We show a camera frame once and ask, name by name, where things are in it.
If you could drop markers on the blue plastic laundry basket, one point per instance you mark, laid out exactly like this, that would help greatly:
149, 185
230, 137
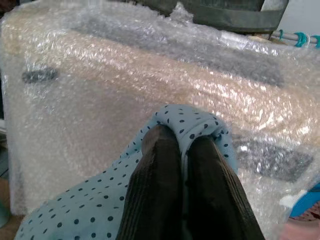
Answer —
303, 202

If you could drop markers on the silver clothes rail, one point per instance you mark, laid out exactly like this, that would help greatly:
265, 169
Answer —
291, 37

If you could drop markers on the light blue polka dot cloth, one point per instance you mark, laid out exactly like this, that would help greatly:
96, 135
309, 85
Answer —
87, 207

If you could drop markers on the teal clothes hanger hook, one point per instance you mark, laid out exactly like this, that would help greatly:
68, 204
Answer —
301, 38

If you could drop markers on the bubble wrapped washing machine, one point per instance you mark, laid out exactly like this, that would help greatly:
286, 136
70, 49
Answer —
125, 87

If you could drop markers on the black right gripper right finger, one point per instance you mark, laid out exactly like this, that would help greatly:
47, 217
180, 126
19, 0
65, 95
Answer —
215, 195

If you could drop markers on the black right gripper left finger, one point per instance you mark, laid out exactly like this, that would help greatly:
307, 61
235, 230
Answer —
153, 190

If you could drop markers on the pink cloth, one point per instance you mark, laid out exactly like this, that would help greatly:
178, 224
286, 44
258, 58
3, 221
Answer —
301, 230

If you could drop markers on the grey green fabric bag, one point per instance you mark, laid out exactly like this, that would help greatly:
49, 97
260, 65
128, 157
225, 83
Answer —
225, 12

